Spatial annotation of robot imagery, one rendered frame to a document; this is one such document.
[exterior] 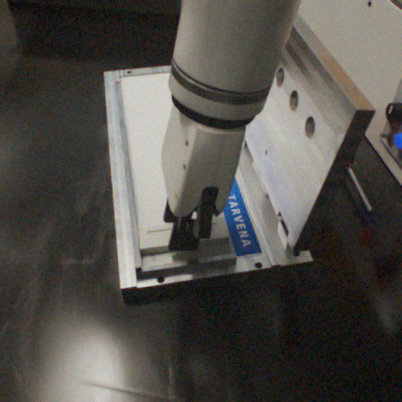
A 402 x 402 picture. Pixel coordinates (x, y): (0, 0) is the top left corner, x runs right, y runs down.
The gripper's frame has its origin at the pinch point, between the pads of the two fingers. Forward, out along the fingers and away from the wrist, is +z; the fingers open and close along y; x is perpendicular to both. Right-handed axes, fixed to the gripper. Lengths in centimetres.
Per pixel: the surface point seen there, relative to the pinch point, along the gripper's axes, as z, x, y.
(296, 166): -7.3, 11.3, -1.5
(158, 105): 2.7, 1.0, -27.1
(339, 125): -15.5, 11.0, 2.6
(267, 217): 0.7, 10.7, -1.6
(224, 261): 1.3, 4.1, 4.4
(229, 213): 1.5, 6.4, -3.0
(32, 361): 8.2, -14.9, 10.8
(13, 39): 10, -23, -59
